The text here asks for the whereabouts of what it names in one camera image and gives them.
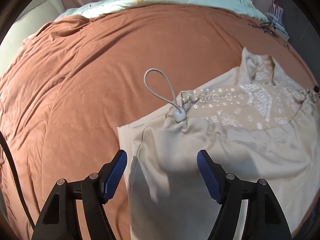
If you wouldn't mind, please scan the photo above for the light grey beige jacket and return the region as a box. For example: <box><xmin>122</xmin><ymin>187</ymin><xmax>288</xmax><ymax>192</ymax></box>
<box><xmin>118</xmin><ymin>49</ymin><xmax>319</xmax><ymax>239</ymax></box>

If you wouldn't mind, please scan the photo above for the cream padded headboard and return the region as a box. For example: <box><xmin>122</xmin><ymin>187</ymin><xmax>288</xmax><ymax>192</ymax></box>
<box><xmin>1</xmin><ymin>0</ymin><xmax>65</xmax><ymax>74</ymax></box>

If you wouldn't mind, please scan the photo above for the black cable near lens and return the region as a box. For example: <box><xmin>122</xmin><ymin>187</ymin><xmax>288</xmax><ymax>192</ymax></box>
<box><xmin>0</xmin><ymin>130</ymin><xmax>36</xmax><ymax>230</ymax></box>

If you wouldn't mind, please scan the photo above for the mint green blanket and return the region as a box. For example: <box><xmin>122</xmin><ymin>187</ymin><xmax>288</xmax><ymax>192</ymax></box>
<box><xmin>65</xmin><ymin>0</ymin><xmax>268</xmax><ymax>22</ymax></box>

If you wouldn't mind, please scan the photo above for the striped item beside bed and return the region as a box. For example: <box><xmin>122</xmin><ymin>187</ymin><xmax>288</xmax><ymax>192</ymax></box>
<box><xmin>266</xmin><ymin>0</ymin><xmax>290</xmax><ymax>41</ymax></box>

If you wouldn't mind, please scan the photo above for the black cable on bed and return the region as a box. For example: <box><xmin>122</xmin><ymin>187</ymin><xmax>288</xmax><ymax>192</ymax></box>
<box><xmin>248</xmin><ymin>21</ymin><xmax>291</xmax><ymax>49</ymax></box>

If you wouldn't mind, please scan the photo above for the rust orange bed cover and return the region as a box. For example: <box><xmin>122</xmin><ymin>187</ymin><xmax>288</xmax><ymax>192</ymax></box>
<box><xmin>0</xmin><ymin>3</ymin><xmax>316</xmax><ymax>240</ymax></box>

